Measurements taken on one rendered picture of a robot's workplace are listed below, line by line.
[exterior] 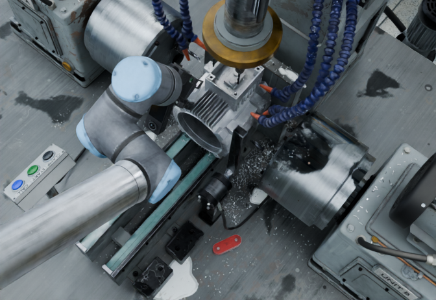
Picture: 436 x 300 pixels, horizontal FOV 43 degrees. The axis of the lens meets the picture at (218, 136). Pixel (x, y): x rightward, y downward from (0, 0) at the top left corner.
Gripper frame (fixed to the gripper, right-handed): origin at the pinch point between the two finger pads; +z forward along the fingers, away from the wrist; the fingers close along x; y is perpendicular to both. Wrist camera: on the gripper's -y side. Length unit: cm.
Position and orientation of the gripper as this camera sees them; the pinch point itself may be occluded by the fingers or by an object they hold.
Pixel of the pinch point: (187, 100)
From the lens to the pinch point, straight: 142.4
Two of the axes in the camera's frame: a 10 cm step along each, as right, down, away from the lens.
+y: 5.7, -8.1, -1.5
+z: 2.7, 0.1, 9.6
